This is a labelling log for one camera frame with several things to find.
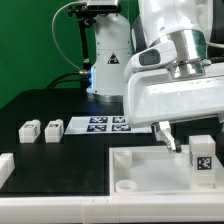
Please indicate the white square tabletop part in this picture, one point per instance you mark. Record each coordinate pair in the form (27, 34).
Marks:
(153, 171)

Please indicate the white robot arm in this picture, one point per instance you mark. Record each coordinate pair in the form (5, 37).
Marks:
(188, 23)

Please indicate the black camera stand pole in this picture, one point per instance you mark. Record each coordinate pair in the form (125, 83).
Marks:
(85, 19)

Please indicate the white sheet with fiducial tags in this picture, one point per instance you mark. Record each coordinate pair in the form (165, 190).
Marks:
(101, 125)

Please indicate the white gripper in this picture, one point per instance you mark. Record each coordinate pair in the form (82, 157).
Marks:
(154, 96)

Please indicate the white U-shaped obstacle fence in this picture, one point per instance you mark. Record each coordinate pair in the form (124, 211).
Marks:
(110, 209)

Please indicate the grey camera on stand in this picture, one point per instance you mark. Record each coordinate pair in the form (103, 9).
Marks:
(102, 5)

